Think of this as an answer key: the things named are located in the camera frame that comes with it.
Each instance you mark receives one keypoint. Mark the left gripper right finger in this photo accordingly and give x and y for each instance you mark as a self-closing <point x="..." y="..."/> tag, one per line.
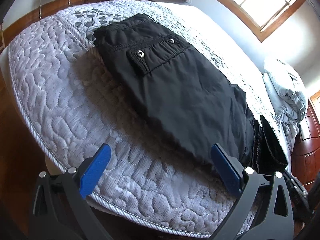
<point x="274" y="217"/>

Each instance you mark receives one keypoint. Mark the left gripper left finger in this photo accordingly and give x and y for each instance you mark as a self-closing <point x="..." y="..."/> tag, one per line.
<point x="60" y="210"/>

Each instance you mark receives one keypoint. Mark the black pants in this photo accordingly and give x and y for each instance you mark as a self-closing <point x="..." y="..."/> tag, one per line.
<point x="182" y="95"/>

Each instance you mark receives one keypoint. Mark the dark wooden headboard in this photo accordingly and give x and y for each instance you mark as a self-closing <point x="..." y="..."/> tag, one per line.
<point x="305" y="155"/>

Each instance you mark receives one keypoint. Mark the grey folded duvet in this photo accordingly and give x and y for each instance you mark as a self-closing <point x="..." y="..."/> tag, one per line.
<point x="286" y="92"/>

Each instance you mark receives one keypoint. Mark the grey quilted bedspread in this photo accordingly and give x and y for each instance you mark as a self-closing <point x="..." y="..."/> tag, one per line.
<point x="71" y="105"/>

